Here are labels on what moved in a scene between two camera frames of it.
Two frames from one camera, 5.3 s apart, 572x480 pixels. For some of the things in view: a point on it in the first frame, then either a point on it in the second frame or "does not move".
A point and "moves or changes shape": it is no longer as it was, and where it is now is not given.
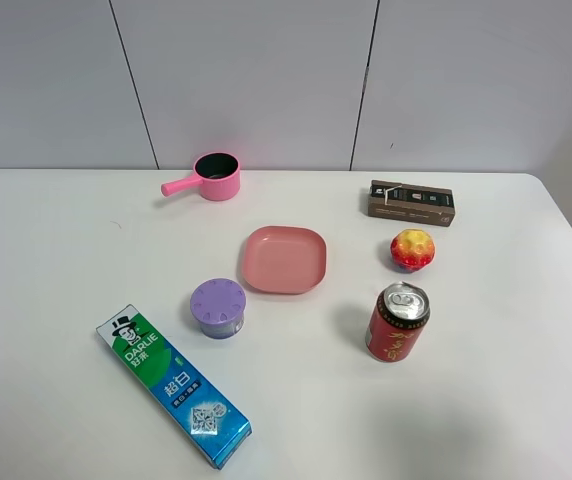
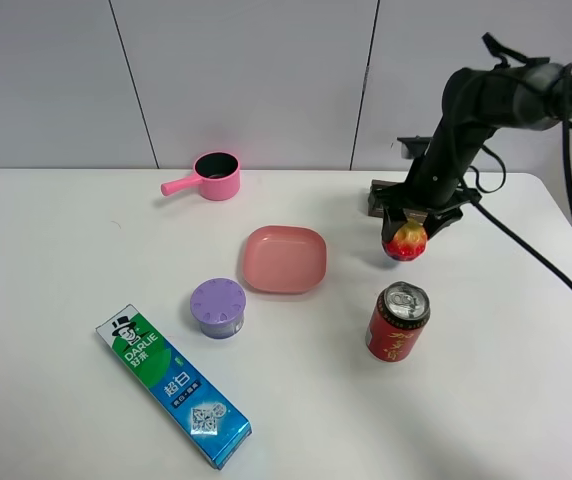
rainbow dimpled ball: x=412 y=250 moves or changes shape
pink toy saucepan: x=218 y=177 does not move
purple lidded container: x=219 y=305 does not move
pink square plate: x=284 y=260 does not move
